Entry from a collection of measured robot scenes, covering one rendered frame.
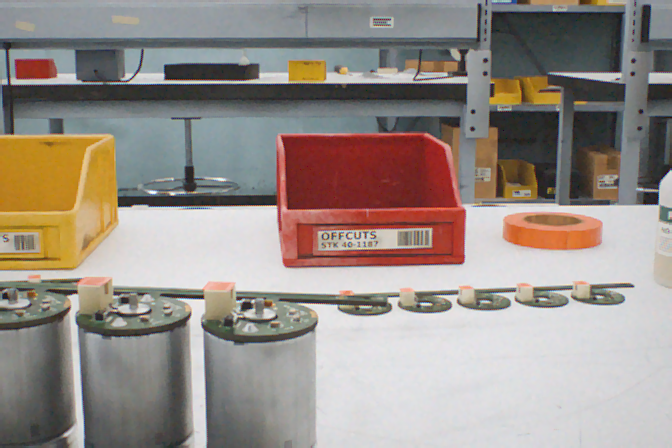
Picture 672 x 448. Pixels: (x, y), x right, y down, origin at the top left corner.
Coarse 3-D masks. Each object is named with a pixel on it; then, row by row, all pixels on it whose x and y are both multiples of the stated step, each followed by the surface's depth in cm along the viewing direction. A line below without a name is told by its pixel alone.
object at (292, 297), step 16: (0, 288) 22; (16, 288) 22; (32, 288) 22; (48, 288) 22; (64, 288) 22; (128, 288) 22; (144, 288) 22; (160, 288) 22; (176, 288) 22; (336, 304) 21; (352, 304) 21; (368, 304) 21; (384, 304) 21
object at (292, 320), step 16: (240, 304) 20; (288, 304) 21; (208, 320) 19; (224, 320) 19; (240, 320) 19; (288, 320) 19; (304, 320) 19; (224, 336) 19; (240, 336) 18; (256, 336) 18; (272, 336) 18; (288, 336) 19
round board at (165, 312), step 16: (128, 304) 21; (144, 304) 21; (160, 304) 21; (176, 304) 21; (80, 320) 19; (96, 320) 19; (112, 320) 19; (128, 320) 19; (144, 320) 19; (160, 320) 19; (176, 320) 19
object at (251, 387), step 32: (256, 320) 19; (224, 352) 19; (256, 352) 19; (288, 352) 19; (224, 384) 19; (256, 384) 19; (288, 384) 19; (224, 416) 19; (256, 416) 19; (288, 416) 19
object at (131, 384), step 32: (96, 352) 19; (128, 352) 19; (160, 352) 19; (96, 384) 19; (128, 384) 19; (160, 384) 19; (192, 384) 21; (96, 416) 19; (128, 416) 19; (160, 416) 19; (192, 416) 20
